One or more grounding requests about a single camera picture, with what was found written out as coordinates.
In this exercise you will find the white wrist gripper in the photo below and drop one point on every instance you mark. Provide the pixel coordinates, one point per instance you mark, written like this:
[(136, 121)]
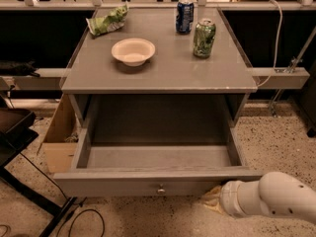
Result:
[(228, 197)]

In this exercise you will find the grey top drawer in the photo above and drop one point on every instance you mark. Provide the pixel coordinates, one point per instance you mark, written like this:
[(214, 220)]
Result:
[(155, 158)]

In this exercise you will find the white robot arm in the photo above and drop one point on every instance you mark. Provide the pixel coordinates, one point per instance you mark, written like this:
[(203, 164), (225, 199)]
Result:
[(275, 195)]

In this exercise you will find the grey drawer cabinet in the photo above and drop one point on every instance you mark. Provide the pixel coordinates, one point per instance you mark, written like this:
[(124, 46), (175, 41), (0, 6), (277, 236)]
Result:
[(174, 97)]

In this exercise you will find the cardboard box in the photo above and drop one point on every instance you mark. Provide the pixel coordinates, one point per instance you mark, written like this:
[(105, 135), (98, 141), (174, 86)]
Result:
[(58, 146)]

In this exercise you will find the green soda can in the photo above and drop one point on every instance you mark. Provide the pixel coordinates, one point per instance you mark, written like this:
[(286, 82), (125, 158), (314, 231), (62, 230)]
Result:
[(204, 37)]

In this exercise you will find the white paper bowl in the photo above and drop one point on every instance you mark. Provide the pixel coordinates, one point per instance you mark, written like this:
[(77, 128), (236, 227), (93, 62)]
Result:
[(133, 52)]

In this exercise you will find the blue soda can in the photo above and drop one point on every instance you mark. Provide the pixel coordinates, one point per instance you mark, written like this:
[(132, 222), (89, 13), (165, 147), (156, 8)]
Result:
[(185, 16)]

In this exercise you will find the green chip bag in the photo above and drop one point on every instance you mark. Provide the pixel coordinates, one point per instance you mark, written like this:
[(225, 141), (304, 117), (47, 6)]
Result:
[(107, 24)]

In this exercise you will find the black office chair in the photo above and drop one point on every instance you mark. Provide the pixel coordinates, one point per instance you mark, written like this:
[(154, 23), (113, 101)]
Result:
[(15, 136)]

